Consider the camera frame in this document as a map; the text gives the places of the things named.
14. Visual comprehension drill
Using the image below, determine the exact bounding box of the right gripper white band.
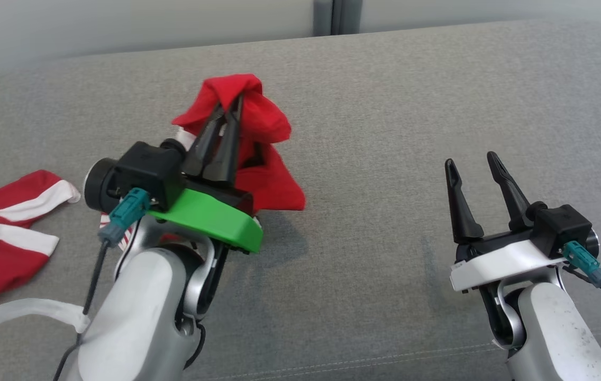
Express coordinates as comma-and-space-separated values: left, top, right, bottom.
444, 151, 568, 293

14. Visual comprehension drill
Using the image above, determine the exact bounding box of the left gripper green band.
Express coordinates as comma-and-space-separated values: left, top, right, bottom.
147, 95, 265, 254

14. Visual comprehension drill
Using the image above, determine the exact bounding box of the red garment striped white trim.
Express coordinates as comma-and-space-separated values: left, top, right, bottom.
98, 74, 306, 250

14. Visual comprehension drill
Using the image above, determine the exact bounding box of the grey fabric sofa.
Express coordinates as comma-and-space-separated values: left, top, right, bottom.
0, 20, 601, 381

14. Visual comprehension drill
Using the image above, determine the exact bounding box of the black cable teal plug left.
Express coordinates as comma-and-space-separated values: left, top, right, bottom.
52, 188, 152, 381

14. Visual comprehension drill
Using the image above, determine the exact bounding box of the grey wall pillar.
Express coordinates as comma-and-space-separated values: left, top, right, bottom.
313, 0, 363, 37

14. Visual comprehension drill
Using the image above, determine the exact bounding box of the translucent white strap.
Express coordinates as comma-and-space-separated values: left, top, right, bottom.
0, 298, 90, 342

